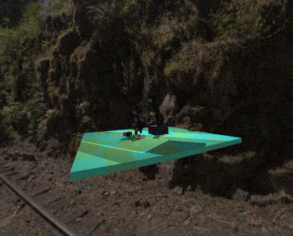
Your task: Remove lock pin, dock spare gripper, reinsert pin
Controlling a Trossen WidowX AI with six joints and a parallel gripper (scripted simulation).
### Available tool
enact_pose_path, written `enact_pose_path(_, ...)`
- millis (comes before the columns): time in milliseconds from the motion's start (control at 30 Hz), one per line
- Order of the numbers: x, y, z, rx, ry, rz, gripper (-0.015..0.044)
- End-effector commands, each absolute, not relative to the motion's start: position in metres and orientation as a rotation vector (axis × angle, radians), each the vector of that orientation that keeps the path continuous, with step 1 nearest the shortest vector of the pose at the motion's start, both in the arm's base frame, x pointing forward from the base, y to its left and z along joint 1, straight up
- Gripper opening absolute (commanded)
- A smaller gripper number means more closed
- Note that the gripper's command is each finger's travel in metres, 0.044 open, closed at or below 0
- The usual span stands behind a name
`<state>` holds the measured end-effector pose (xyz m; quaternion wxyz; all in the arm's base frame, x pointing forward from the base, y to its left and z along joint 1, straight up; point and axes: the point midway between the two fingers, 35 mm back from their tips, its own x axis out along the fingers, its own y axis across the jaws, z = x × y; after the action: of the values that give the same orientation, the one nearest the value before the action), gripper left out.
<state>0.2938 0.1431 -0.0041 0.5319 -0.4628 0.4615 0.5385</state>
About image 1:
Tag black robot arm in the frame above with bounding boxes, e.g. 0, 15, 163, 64
129, 92, 165, 126

